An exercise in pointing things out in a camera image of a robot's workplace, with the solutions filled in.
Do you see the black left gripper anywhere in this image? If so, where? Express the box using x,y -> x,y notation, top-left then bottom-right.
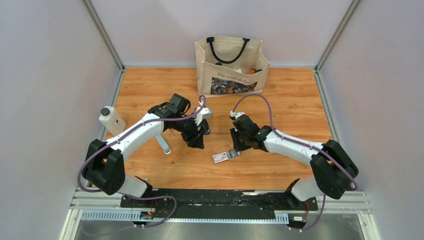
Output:
173,112 -> 206,150

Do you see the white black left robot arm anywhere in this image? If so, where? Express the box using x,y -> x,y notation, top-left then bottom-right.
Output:
77,93 -> 212,208

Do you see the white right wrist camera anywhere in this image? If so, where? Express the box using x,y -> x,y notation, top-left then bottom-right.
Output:
229,111 -> 245,120

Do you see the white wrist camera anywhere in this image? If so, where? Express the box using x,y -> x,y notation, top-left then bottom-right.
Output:
229,111 -> 245,120
193,107 -> 212,126

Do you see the beige canvas tote bag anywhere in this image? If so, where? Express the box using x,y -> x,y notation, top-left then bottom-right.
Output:
194,36 -> 271,97

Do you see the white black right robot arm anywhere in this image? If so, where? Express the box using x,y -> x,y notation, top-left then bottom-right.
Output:
229,111 -> 359,210

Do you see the white plastic bottle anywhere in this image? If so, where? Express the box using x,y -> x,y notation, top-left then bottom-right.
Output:
98,106 -> 126,136

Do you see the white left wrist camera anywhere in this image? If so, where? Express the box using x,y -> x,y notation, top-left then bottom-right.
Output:
193,107 -> 212,126

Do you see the staple box with staples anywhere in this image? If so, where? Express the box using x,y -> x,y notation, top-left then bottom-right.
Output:
212,149 -> 241,164

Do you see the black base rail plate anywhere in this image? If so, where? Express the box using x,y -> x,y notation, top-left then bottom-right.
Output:
120,188 -> 319,220

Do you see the orange object in bag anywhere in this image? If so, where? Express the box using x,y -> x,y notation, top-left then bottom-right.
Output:
247,69 -> 257,75

